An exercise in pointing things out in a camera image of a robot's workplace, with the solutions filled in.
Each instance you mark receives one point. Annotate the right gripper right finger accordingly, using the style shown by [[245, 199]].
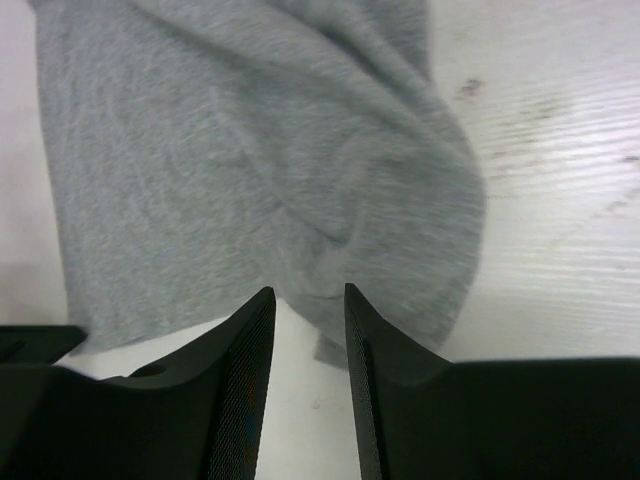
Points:
[[419, 416]]

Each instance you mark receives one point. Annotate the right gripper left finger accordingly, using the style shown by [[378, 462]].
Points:
[[195, 413]]

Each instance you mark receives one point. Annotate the grey tank top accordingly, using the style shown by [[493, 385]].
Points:
[[199, 151]]

